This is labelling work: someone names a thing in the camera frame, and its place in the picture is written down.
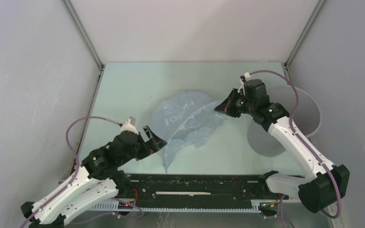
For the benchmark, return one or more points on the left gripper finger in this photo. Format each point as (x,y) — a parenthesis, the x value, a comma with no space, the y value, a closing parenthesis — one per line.
(152,137)
(156,145)

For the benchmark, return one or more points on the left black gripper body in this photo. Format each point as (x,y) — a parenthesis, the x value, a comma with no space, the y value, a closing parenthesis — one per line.
(144,148)

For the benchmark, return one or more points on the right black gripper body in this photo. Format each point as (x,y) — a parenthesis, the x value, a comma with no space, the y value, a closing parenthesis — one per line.
(239,104)

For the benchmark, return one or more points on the blue plastic trash bag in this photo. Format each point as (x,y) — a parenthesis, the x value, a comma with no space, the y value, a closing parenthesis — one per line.
(185,119)

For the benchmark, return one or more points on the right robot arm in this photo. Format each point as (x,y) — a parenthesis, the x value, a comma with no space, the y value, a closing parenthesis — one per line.
(323,182)

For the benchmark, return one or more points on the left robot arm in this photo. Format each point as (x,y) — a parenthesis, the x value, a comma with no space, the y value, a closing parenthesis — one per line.
(96,179)

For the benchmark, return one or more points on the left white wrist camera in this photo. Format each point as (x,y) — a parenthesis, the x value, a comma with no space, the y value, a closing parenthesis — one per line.
(129,126)

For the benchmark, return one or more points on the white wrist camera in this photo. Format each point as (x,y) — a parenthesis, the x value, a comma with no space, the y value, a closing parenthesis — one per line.
(129,126)
(244,78)

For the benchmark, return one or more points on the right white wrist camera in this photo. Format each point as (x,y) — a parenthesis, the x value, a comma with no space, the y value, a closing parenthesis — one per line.
(244,78)

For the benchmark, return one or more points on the white cable duct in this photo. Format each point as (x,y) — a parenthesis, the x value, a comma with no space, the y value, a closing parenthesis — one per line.
(113,205)

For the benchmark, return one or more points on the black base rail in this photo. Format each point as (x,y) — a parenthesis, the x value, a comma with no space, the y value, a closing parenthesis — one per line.
(196,191)

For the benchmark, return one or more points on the right aluminium frame post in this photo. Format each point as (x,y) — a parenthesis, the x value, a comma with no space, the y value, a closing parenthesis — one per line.
(305,31)

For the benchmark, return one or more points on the aluminium frame post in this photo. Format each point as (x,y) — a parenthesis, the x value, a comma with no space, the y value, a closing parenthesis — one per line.
(74,17)
(305,31)

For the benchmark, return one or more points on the left aluminium frame post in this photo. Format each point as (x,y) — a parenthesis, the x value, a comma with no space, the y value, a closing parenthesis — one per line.
(74,17)

